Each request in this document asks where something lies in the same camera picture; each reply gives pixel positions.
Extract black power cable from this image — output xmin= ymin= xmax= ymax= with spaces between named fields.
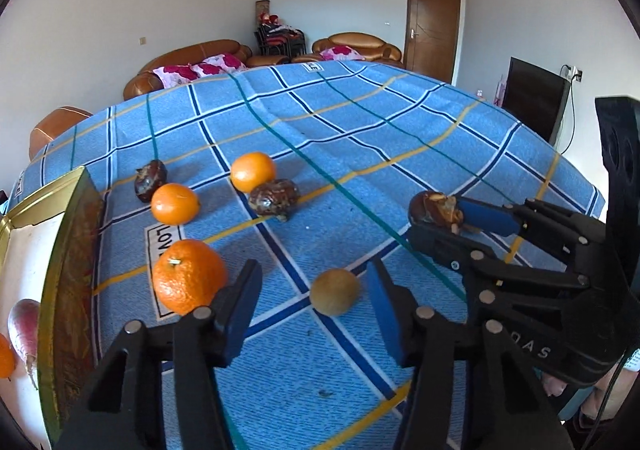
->
xmin=559 ymin=64 xmax=577 ymax=154

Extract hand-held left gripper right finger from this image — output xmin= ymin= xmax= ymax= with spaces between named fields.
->
xmin=366 ymin=257 xmax=576 ymax=450

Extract blue plaid tablecloth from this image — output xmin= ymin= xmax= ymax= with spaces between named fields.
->
xmin=10 ymin=61 xmax=606 ymax=450

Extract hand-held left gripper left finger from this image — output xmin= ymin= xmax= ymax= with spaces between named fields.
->
xmin=55 ymin=259 xmax=264 ymax=450

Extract person's right hand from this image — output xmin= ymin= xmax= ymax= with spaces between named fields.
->
xmin=542 ymin=371 xmax=569 ymax=398

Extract brown water chestnut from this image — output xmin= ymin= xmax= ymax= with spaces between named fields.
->
xmin=408 ymin=190 xmax=465 ymax=235
xmin=134 ymin=159 xmax=168 ymax=203
xmin=248 ymin=179 xmax=301 ymax=223

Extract large orange with stem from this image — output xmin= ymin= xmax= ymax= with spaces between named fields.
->
xmin=152 ymin=238 xmax=229 ymax=316

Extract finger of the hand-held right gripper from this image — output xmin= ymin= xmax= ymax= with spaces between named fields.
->
xmin=452 ymin=196 xmax=608 ymax=256
xmin=407 ymin=222 xmax=593 ymax=326

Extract brown wooden door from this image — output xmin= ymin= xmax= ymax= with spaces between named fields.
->
xmin=404 ymin=0 xmax=462 ymax=86

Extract brown leather armchair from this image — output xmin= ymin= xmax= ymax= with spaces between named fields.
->
xmin=312 ymin=32 xmax=403 ymax=67
xmin=29 ymin=106 xmax=94 ymax=161

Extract stacked black chairs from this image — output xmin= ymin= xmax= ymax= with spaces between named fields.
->
xmin=255 ymin=25 xmax=307 ymax=58

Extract pink radish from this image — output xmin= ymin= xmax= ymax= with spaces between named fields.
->
xmin=7 ymin=299 xmax=42 ymax=391

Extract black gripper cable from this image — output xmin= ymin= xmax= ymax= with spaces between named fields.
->
xmin=582 ymin=355 xmax=631 ymax=450

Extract gold tin box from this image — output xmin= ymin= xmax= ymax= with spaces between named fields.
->
xmin=0 ymin=166 xmax=106 ymax=450

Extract person's right forearm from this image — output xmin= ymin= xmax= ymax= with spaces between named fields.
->
xmin=570 ymin=370 xmax=640 ymax=423

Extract pink floral cushion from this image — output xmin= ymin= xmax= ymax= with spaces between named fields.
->
xmin=320 ymin=46 xmax=361 ymax=62
xmin=192 ymin=52 xmax=248 ymax=78
xmin=152 ymin=64 xmax=201 ymax=88

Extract black flat television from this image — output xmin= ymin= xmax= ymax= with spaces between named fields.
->
xmin=501 ymin=56 xmax=571 ymax=146

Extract small tan kiwi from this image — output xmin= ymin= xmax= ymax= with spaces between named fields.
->
xmin=309 ymin=268 xmax=361 ymax=317

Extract long brown leather sofa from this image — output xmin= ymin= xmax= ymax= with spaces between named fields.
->
xmin=123 ymin=39 xmax=253 ymax=101

